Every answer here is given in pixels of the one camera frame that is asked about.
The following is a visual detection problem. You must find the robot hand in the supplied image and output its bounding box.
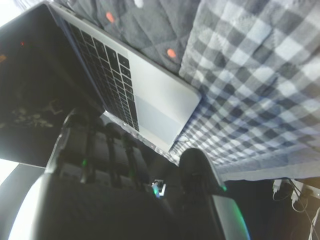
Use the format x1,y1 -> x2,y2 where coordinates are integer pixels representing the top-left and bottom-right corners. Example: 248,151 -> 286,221
7,106 -> 251,240

